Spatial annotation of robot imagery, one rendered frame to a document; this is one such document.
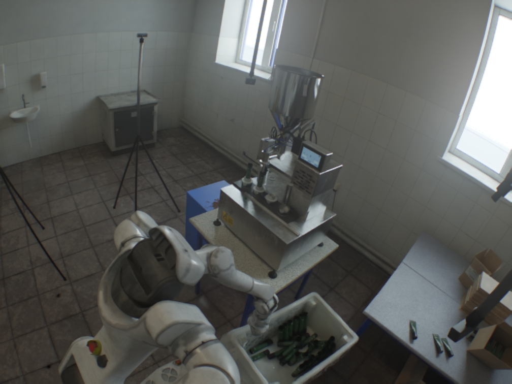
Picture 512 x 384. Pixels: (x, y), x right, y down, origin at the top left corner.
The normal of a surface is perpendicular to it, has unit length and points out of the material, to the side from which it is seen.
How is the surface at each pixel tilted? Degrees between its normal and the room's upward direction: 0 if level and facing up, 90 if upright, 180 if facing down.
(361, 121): 90
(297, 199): 90
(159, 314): 19
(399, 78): 90
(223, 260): 58
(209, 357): 7
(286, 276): 0
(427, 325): 0
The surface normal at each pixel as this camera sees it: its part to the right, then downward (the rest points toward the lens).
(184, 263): 0.65, -0.22
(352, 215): -0.72, 0.26
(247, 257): 0.18, -0.83
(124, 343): 0.16, 0.58
